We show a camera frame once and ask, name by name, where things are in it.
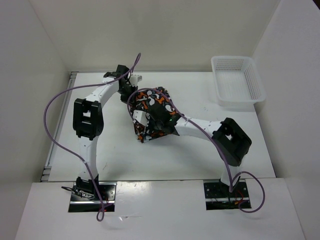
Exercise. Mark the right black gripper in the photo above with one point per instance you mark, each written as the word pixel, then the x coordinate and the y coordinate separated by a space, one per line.
pixel 150 120

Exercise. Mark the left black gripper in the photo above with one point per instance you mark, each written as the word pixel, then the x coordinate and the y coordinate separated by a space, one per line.
pixel 134 89

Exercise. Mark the camouflage orange black shorts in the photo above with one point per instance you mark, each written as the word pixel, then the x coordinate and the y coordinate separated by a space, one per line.
pixel 140 101

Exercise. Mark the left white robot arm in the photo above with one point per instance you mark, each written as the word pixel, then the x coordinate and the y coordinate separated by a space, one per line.
pixel 88 123

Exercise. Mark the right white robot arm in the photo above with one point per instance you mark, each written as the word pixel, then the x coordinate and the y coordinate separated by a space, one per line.
pixel 229 139

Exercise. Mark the white plastic basket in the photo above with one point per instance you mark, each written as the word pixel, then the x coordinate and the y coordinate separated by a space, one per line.
pixel 237 81

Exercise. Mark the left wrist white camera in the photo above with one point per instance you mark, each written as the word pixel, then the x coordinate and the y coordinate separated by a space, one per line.
pixel 135 79

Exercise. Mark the wrist white camera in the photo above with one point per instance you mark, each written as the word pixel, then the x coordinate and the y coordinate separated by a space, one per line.
pixel 141 117
pixel 135 79

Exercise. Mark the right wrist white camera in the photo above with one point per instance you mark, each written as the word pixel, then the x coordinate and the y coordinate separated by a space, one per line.
pixel 141 117

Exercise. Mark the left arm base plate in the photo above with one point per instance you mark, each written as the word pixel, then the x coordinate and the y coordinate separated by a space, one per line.
pixel 83 202

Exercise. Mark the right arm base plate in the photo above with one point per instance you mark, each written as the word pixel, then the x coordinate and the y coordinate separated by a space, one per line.
pixel 218 197

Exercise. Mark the aluminium table edge rail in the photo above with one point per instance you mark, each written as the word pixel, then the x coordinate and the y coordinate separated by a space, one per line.
pixel 53 148

